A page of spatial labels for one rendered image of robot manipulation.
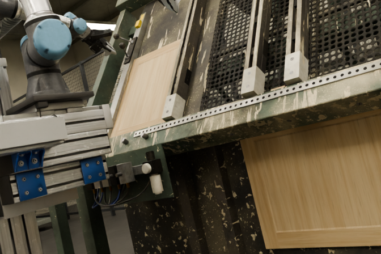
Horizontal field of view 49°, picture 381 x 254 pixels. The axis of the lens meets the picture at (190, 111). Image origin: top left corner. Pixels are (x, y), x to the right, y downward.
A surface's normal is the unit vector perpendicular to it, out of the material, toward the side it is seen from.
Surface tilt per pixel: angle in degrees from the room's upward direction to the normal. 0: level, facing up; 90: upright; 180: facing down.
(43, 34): 97
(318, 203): 90
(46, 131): 90
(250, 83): 55
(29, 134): 90
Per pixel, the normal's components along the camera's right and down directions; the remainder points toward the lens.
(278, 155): -0.61, 0.07
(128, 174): 0.76, -0.23
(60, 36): 0.56, -0.07
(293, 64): -0.63, -0.50
